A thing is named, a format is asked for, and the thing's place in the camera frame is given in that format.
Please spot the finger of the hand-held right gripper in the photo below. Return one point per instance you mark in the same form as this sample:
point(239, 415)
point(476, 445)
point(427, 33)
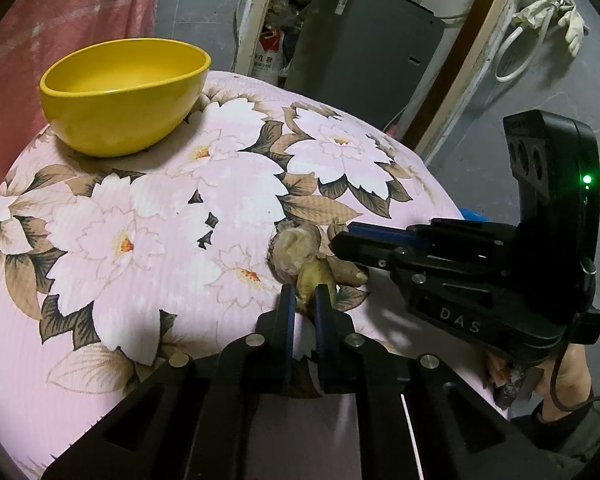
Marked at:
point(390, 232)
point(370, 252)

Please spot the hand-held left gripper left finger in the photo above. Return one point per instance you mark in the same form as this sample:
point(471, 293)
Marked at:
point(289, 320)

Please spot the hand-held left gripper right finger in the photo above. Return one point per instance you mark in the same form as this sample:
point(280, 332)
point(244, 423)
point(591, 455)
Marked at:
point(321, 330)

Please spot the knobby ginger root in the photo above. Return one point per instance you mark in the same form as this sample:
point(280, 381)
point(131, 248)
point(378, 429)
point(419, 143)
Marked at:
point(292, 255)

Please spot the yellow bowl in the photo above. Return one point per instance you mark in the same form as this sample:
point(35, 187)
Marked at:
point(120, 120)

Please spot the person's right forearm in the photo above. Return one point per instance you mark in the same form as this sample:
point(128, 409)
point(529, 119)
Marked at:
point(572, 380)

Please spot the person's right hand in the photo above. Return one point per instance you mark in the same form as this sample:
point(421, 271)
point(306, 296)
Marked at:
point(500, 372)

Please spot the pink floral tablecloth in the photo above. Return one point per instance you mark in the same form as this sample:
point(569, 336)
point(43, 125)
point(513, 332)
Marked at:
point(155, 210)

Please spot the grey refrigerator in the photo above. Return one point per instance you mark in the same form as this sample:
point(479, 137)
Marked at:
point(360, 50)

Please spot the red and white sack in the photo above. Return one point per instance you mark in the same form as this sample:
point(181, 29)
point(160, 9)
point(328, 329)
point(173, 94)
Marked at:
point(269, 52)

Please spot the pink checked cloth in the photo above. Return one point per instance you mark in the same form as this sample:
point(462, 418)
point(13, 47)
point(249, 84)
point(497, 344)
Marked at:
point(55, 10)

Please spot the wooden door frame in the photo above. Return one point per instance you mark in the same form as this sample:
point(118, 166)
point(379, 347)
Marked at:
point(460, 85)

